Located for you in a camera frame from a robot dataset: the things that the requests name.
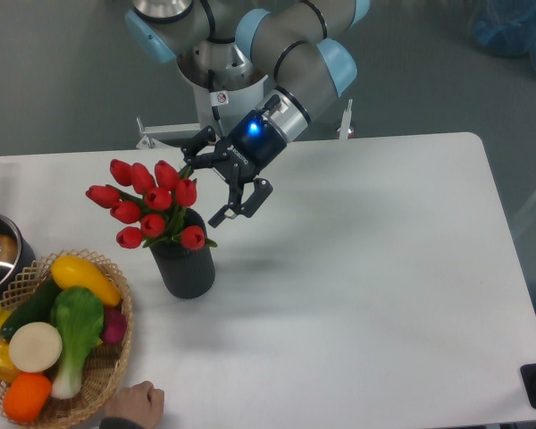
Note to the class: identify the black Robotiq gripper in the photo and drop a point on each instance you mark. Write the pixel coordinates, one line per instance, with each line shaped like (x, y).
(238, 158)

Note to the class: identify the red tulip bouquet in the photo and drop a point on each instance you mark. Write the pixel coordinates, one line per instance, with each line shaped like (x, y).
(153, 206)

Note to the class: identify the orange fruit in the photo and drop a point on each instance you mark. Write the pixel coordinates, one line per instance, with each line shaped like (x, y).
(26, 397)

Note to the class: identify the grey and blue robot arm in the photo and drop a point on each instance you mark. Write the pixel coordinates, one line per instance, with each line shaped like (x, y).
(231, 45)

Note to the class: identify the grey sleeve forearm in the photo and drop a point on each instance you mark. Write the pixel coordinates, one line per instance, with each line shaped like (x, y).
(114, 422)

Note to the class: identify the dark grey ribbed vase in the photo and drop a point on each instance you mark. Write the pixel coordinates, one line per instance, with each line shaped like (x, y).
(186, 265)

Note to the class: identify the person's hand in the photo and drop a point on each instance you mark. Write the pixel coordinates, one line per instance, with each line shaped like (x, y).
(142, 403)

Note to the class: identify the yellow squash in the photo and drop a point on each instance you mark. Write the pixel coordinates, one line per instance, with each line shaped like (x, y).
(70, 271)

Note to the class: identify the purple red radish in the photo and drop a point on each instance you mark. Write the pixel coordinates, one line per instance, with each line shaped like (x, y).
(115, 326)

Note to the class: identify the green bok choy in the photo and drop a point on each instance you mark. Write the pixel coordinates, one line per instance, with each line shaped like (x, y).
(78, 315)

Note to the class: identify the woven wicker basket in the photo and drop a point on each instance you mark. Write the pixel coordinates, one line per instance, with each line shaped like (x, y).
(105, 365)

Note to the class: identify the dark green cucumber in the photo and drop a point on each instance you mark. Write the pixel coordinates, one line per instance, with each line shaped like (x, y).
(34, 309)

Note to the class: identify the blue plastic bag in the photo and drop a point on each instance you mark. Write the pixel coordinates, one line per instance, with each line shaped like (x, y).
(505, 28)

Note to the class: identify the yellow bell pepper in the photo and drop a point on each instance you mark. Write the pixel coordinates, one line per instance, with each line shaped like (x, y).
(8, 370)

